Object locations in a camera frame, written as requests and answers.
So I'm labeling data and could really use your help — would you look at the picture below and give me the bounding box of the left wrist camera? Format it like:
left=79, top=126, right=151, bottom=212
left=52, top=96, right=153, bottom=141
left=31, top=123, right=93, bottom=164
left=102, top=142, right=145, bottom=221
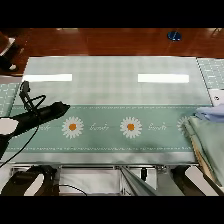
left=18, top=80, right=36, bottom=112

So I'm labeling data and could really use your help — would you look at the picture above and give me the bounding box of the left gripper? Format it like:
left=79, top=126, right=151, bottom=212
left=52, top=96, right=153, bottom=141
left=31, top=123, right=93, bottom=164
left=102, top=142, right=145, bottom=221
left=39, top=101, right=71, bottom=122

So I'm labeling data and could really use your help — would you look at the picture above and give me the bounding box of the pale green garment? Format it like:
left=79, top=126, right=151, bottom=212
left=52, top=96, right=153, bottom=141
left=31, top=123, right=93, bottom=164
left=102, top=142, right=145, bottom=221
left=182, top=114, right=224, bottom=188

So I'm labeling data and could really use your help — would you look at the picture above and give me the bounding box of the blue round object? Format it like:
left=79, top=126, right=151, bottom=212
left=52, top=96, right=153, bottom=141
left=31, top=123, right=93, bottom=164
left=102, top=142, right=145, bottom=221
left=166, top=30, right=183, bottom=42

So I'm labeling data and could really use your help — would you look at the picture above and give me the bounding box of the silver frame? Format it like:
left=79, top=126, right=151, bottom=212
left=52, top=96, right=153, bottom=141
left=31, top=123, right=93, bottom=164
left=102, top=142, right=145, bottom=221
left=0, top=161, right=224, bottom=197

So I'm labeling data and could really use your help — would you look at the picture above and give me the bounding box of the black cable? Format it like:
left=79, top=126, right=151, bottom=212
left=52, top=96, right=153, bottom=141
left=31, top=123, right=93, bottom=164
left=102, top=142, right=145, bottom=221
left=0, top=120, right=41, bottom=169
left=52, top=183, right=89, bottom=197
left=27, top=94, right=47, bottom=110

